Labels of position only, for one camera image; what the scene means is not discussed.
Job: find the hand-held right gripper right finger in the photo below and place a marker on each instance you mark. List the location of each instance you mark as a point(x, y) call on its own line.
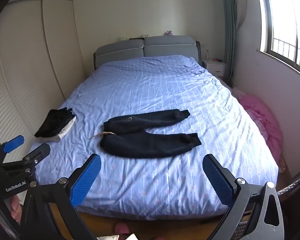
point(218, 183)

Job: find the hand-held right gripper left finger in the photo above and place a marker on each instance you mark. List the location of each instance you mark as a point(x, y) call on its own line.
point(86, 180)

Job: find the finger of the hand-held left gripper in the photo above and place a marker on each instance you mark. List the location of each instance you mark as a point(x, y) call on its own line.
point(13, 143)
point(40, 152)

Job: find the dark knitted sweater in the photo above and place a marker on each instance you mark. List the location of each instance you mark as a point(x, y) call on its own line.
point(140, 145)

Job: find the person's left hand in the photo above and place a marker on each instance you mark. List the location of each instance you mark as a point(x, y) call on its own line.
point(16, 208)

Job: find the stack of folded dark clothes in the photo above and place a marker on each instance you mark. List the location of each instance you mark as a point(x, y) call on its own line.
point(53, 123)

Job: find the pink slipper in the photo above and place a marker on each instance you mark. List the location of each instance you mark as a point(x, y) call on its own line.
point(121, 228)

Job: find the white paper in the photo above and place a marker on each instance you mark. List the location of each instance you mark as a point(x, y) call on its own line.
point(130, 237)

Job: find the dark ribbed pole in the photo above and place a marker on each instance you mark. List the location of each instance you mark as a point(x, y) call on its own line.
point(293, 183)

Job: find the pink blanket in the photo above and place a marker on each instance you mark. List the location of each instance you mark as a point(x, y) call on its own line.
point(262, 120)

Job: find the white slatted wardrobe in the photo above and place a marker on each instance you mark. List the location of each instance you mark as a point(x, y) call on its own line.
point(27, 55)

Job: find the white nightstand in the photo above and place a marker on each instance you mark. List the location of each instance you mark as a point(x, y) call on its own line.
point(216, 67)

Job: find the bed with blue checked sheet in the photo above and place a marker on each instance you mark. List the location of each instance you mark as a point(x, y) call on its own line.
point(152, 85)

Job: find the small clear bottle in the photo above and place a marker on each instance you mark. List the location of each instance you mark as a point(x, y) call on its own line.
point(208, 54)

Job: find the grey padded headboard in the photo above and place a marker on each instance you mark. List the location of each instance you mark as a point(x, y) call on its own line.
point(165, 46)

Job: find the green curtain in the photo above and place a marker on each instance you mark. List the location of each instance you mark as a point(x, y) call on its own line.
point(230, 30)

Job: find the small pink toy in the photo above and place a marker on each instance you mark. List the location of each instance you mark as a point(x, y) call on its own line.
point(169, 33)

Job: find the window with metal bars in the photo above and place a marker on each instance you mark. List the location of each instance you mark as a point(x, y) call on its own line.
point(290, 25)

